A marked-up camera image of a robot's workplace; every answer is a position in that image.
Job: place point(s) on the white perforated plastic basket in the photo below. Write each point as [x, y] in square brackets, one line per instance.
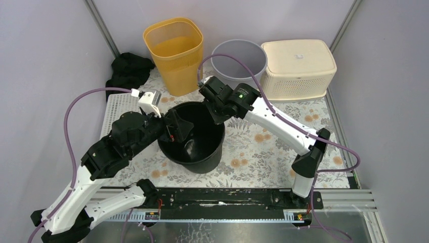
[117, 105]

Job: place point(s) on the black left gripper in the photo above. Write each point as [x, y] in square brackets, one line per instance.
[168, 124]

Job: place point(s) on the grey bin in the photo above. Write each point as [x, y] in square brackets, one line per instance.
[229, 71]

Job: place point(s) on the black crumpled cloth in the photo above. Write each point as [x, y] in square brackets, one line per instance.
[130, 71]

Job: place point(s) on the cream large plastic basket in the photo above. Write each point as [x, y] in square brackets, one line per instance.
[297, 69]

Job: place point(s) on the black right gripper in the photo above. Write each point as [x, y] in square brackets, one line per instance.
[218, 119]

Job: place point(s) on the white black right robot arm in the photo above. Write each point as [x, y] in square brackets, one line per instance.
[247, 103]

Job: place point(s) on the yellow perforated waste bin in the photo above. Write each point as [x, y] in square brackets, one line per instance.
[176, 47]

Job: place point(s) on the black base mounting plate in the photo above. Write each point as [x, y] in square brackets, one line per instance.
[229, 203]

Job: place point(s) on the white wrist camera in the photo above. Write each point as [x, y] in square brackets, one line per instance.
[148, 101]
[203, 81]

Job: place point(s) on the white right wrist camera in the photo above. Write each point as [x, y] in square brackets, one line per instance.
[203, 81]

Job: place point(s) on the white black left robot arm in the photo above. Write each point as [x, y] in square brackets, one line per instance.
[71, 217]

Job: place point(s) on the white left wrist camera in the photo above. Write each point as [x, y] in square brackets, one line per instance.
[148, 101]

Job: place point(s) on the black bin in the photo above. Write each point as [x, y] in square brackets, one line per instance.
[201, 152]

